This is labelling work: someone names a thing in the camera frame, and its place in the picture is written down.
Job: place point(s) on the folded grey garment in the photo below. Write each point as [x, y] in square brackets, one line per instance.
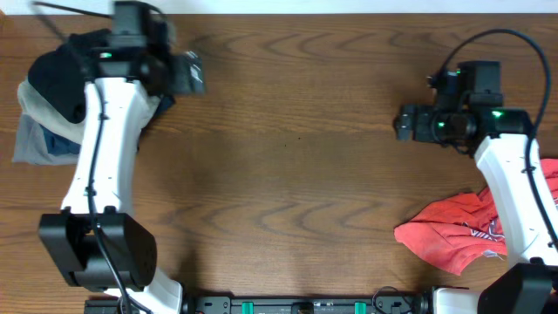
[30, 146]

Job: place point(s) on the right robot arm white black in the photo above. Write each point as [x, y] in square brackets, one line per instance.
[506, 152]

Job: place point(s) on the black polo shirt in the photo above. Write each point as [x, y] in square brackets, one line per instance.
[57, 76]

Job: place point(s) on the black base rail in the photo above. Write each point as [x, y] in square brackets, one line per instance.
[386, 300]

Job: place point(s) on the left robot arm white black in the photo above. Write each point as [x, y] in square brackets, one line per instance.
[94, 240]

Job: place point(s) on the folded navy garment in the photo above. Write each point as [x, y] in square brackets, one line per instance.
[59, 145]

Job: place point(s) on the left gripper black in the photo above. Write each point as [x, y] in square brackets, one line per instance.
[192, 72]

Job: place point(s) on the folded khaki pants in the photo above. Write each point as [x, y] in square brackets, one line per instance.
[38, 108]

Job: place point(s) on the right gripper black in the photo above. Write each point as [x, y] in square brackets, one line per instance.
[404, 123]

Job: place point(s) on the red printed t-shirt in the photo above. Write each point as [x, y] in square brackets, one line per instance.
[450, 234]

